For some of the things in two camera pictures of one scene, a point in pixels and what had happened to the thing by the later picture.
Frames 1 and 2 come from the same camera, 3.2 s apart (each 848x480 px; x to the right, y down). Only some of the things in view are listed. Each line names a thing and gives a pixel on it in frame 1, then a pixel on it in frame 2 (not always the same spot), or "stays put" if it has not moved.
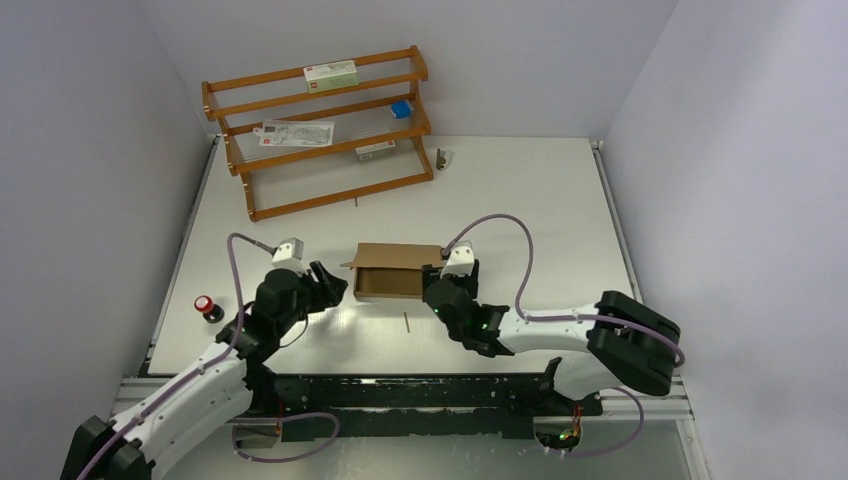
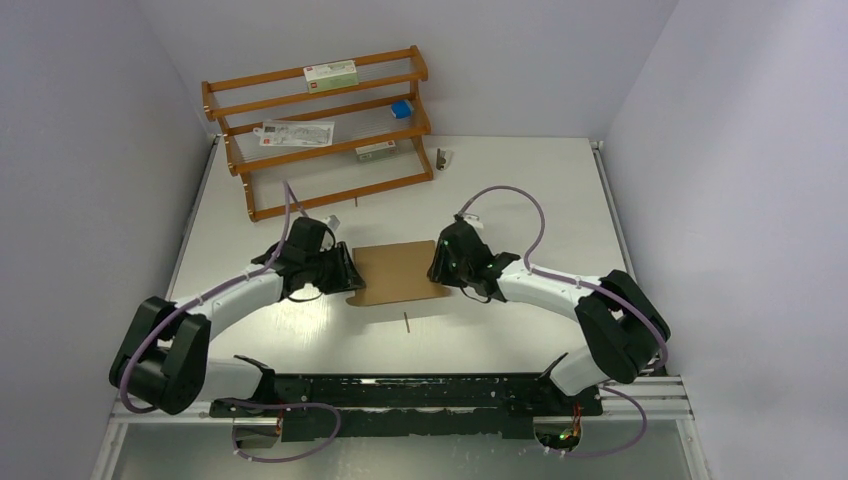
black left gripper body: [301, 305] -> [322, 269]
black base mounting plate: [420, 407] stays put
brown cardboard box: [392, 271] stays put
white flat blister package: [296, 133] stays put
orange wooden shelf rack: [318, 136] stays put
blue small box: [401, 109] stays put
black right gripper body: [456, 280] -> [458, 272]
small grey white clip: [440, 159] stays put
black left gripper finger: [330, 288] -> [349, 276]
